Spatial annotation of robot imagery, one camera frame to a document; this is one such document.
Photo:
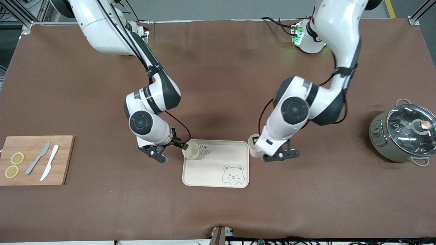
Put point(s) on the grey-green electric pot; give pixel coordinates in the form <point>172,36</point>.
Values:
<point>378,143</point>

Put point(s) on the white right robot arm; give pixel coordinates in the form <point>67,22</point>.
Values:
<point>102,30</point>

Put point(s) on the yellow lemon slice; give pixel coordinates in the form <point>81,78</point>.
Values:
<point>12,172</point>
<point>17,158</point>

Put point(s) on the bamboo cutting board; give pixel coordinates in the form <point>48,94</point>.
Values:
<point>64,153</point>

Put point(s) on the cream bear print tray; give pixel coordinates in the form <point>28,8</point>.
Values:
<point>211,170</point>

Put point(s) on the glass pot lid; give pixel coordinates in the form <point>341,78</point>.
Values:
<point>405,136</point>

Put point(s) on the white IKEA cup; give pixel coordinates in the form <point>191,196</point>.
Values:
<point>253,144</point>
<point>193,152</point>

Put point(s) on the grey camera stand post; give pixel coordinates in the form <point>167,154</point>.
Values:
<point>218,238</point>

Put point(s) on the aluminium frame post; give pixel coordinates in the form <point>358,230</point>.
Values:
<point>20,13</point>
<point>420,13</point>

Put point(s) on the grey plastic knife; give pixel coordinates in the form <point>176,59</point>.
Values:
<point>30,168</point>

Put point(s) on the white plastic knife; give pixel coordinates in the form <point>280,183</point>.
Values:
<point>46,171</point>

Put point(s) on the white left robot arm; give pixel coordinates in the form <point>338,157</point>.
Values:
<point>337,30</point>

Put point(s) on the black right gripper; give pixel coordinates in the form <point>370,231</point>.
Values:
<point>177,143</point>

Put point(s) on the brown table mat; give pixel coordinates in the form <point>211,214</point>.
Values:
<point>218,85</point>

